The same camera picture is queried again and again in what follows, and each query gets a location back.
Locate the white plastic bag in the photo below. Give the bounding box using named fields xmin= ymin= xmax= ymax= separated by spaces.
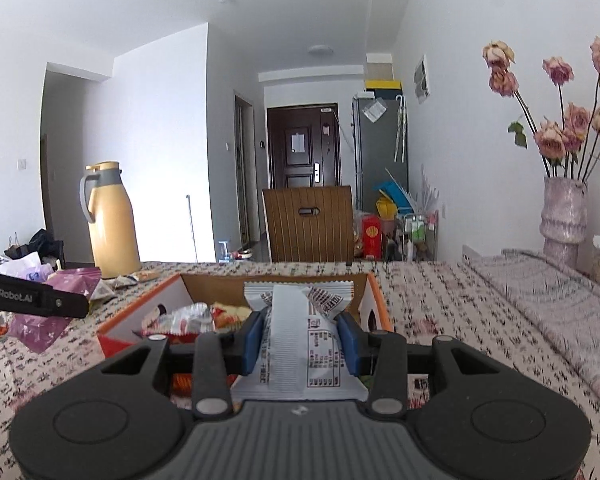
xmin=0 ymin=252 xmax=43 ymax=276

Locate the brown handled bag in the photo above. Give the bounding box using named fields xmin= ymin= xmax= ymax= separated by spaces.
xmin=5 ymin=232 xmax=31 ymax=261

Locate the dark brown entrance door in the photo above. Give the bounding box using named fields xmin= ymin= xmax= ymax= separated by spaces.
xmin=266 ymin=103 xmax=342 ymax=191

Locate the red white snack packet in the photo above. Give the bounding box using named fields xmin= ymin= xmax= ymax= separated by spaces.
xmin=140 ymin=302 xmax=216 ymax=337

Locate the wire storage rack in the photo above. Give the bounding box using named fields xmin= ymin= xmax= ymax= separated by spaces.
xmin=399 ymin=210 xmax=438 ymax=261

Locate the pink textured vase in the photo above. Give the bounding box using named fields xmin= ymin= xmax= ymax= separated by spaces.
xmin=540 ymin=176 xmax=588 ymax=271

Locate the dark white snack packet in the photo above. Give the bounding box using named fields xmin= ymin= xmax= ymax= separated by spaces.
xmin=100 ymin=274 xmax=136 ymax=291

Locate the black bag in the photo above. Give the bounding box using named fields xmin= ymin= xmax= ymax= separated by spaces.
xmin=27 ymin=228 xmax=66 ymax=266

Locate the calligraphy print tablecloth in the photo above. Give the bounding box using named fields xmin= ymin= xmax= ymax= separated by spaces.
xmin=0 ymin=260 xmax=600 ymax=480

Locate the grey refrigerator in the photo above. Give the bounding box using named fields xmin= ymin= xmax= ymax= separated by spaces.
xmin=352 ymin=94 xmax=410 ymax=211

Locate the yellow thermos jug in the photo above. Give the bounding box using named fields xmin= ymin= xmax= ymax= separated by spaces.
xmin=79 ymin=161 xmax=142 ymax=278

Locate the orange red snack packet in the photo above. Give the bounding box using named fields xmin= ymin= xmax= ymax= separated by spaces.
xmin=210 ymin=301 xmax=255 ymax=333

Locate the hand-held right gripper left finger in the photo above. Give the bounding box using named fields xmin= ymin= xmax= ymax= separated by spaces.
xmin=100 ymin=309 xmax=271 ymax=421

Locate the white folded umbrella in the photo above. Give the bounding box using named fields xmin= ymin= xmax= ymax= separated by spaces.
xmin=394 ymin=94 xmax=408 ymax=163

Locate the dried pink rose bouquet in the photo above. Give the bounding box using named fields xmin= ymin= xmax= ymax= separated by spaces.
xmin=482 ymin=36 xmax=600 ymax=178

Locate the brown wooden chair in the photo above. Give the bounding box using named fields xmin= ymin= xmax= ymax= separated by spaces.
xmin=262 ymin=185 xmax=356 ymax=263

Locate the red cardboard box pumpkin print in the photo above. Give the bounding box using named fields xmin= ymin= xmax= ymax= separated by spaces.
xmin=96 ymin=272 xmax=395 ymax=398

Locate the grey folded quilt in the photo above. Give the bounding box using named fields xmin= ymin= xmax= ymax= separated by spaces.
xmin=462 ymin=247 xmax=600 ymax=401

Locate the red gift box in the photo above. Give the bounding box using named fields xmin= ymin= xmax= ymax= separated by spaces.
xmin=362 ymin=215 xmax=383 ymax=260

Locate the white dried grass bundle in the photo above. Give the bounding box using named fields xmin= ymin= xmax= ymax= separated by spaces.
xmin=420 ymin=165 xmax=441 ymax=211

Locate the white mop pole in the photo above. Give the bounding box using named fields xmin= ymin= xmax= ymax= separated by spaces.
xmin=185 ymin=195 xmax=199 ymax=263

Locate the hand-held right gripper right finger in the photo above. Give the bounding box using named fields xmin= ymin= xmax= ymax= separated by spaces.
xmin=336 ymin=312 xmax=501 ymax=415

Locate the grey interior door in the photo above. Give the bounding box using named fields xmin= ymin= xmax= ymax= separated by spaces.
xmin=234 ymin=92 xmax=261 ymax=246

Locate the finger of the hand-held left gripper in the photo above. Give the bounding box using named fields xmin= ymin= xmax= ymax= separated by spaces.
xmin=40 ymin=287 xmax=90 ymax=318

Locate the purple snack packet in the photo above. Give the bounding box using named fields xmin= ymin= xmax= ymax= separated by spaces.
xmin=7 ymin=267 xmax=103 ymax=353

